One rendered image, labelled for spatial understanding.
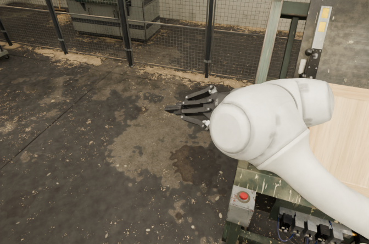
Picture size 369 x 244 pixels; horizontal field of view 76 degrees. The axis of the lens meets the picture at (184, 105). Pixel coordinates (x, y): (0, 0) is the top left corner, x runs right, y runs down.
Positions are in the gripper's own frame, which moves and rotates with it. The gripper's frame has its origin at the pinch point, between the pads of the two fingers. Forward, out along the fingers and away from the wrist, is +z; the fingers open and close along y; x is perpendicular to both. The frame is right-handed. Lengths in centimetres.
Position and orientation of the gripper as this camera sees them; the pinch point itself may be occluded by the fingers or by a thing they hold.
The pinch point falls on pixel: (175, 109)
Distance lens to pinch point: 72.6
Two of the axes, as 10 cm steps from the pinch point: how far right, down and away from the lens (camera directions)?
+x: 6.3, 3.8, 6.8
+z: -7.5, 0.5, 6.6
